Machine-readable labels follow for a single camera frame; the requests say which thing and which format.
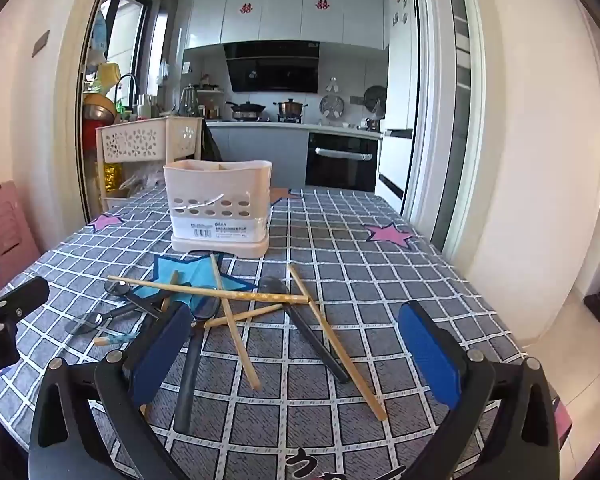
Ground black hanging pan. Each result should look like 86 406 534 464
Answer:
363 85 388 111

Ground grey kitchen counter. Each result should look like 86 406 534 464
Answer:
203 119 385 188

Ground white upper kitchen cabinets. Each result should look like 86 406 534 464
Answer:
185 0 390 52

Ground blue patterned wooden chopstick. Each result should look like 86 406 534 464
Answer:
94 332 133 347

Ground cream plastic utensil holder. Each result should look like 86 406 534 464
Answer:
163 160 273 257

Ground stack of kitchen basins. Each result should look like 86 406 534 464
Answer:
82 91 117 133

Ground steel cooking pot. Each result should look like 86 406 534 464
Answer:
272 99 309 121

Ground black framed window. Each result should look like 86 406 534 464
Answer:
102 0 153 106

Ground black handled metal spoon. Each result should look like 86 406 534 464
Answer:
64 296 168 337
104 280 161 320
257 275 352 385
173 292 222 435

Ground grey checked star tablecloth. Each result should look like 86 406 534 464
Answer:
0 185 573 480

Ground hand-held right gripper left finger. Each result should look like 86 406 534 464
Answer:
28 302 208 480

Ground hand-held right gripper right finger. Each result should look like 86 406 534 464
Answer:
397 300 561 480

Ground arched kitchen faucet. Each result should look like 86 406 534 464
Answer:
114 73 141 111

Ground glass kettle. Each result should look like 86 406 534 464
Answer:
178 85 204 117

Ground black built-in oven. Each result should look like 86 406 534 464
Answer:
305 131 380 192

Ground black range hood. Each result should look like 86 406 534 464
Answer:
223 40 321 95

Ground black wok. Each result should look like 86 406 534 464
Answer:
225 101 267 121

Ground white refrigerator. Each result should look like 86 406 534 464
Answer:
374 0 422 215

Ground yellow container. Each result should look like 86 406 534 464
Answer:
97 62 123 88

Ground cream plastic storage trolley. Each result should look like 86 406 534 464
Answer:
96 116 204 211

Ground golden packet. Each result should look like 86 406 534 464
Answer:
102 162 126 193

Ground round metal steamer rack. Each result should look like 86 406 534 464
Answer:
319 95 345 122

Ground clear plastic bags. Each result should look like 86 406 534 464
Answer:
121 167 166 193

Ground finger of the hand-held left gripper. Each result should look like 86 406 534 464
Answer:
0 276 50 322

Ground black hanging cloth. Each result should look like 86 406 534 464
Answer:
200 121 223 163

